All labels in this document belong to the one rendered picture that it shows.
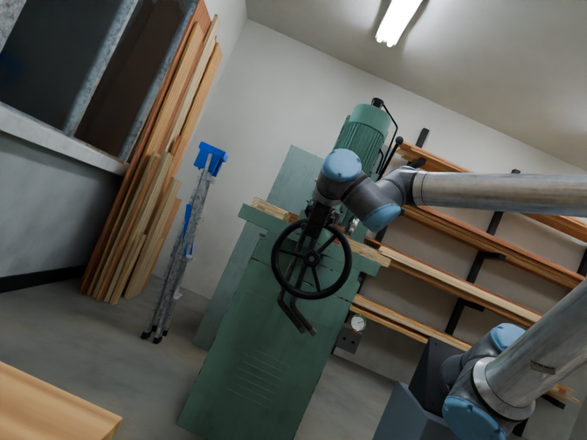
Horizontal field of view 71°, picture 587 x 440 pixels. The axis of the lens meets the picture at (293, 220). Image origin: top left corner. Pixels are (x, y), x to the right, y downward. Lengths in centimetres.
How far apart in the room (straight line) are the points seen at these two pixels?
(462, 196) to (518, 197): 12
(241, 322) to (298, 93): 302
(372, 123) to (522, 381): 116
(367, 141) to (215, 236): 259
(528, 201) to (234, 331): 116
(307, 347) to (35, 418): 122
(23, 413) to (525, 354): 88
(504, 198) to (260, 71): 363
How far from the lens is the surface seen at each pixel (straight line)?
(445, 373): 141
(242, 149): 418
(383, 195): 100
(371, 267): 167
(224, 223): 411
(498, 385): 109
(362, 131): 181
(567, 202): 98
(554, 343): 97
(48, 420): 61
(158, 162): 287
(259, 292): 167
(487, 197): 101
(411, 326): 385
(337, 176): 98
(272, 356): 170
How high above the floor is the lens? 84
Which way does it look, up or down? 3 degrees up
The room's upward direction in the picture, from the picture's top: 24 degrees clockwise
